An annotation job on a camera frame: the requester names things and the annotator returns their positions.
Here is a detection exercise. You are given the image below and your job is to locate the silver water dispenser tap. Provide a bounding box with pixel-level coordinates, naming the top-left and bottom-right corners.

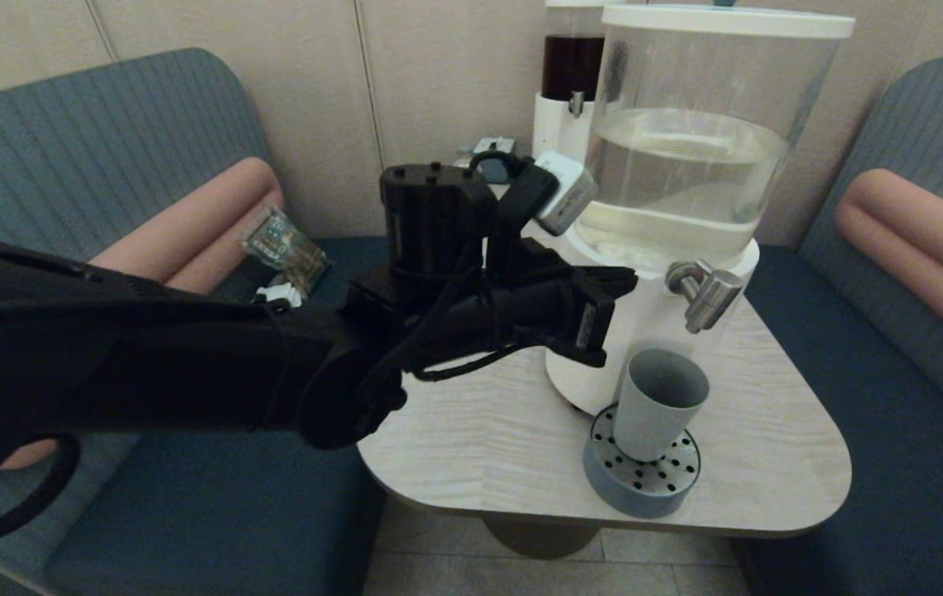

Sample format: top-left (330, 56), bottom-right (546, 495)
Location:
top-left (665, 259), bottom-right (746, 335)

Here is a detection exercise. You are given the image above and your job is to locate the grey-blue plastic cup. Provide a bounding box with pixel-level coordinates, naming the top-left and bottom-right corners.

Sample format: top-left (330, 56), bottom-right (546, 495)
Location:
top-left (611, 348), bottom-right (711, 464)

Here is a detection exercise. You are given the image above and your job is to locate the clear water dispenser white base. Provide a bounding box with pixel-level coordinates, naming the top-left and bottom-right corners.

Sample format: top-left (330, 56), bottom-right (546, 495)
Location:
top-left (543, 3), bottom-right (858, 416)

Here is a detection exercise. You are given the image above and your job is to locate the blue tissue box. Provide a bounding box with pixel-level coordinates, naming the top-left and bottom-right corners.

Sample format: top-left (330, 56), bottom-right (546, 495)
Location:
top-left (471, 136), bottom-right (517, 185)

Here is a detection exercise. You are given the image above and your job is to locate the large blue perforated drip tray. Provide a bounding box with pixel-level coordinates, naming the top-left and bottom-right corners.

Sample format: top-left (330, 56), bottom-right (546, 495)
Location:
top-left (582, 402), bottom-right (702, 520)

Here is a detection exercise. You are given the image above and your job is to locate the dark beverage dispenser white base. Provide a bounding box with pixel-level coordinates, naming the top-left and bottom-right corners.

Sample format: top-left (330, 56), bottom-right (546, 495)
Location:
top-left (530, 0), bottom-right (606, 163)

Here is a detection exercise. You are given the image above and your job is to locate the white napkin stack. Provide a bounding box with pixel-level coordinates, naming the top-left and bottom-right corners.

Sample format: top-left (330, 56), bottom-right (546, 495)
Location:
top-left (254, 282), bottom-right (304, 310)

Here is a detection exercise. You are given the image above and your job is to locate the clear plastic snack packet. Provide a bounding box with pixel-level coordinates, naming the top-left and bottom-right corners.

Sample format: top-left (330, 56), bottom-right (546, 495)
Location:
top-left (240, 206), bottom-right (330, 298)

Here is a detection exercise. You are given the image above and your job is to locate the teal booth sofa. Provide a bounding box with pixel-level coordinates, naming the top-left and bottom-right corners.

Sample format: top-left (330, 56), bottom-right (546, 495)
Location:
top-left (726, 55), bottom-right (943, 596)
top-left (0, 46), bottom-right (424, 596)

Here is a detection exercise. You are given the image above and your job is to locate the pink bolster cushion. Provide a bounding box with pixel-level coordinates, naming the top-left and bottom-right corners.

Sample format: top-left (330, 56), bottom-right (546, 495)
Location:
top-left (833, 168), bottom-right (943, 367)
top-left (0, 156), bottom-right (285, 471)

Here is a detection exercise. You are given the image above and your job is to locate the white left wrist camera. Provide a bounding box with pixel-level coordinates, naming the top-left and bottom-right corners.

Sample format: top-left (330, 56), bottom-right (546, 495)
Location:
top-left (532, 150), bottom-right (599, 238)

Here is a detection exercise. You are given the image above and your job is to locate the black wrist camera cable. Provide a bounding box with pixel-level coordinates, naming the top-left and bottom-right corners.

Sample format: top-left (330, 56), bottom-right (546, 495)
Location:
top-left (468, 147), bottom-right (528, 185)

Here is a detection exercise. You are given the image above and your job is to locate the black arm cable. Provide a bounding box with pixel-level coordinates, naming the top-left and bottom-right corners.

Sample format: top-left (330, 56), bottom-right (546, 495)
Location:
top-left (0, 434), bottom-right (82, 546)

